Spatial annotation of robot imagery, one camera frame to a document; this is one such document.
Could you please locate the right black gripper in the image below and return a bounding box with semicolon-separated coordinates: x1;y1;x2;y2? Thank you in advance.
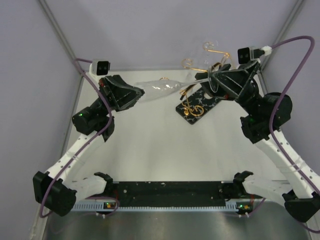
194;61;261;117

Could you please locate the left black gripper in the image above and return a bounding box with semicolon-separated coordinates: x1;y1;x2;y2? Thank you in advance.
91;75;145;120

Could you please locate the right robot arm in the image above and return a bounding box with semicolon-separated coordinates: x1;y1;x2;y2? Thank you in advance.
195;60;320;223

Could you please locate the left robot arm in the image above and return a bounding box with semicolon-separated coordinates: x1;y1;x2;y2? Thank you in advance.
32;73;145;217

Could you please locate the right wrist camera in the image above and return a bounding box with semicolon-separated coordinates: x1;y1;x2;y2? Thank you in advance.
237;47;265;65

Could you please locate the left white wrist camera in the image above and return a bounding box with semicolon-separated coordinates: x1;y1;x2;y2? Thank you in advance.
89;59;111;76

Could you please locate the gold wire glass rack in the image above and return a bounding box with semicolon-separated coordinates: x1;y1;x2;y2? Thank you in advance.
159;42;236;117

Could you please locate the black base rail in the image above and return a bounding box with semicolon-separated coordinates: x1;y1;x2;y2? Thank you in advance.
91;171;258;208

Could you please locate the white cable duct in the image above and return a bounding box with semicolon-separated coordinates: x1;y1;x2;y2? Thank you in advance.
71;200;253;214

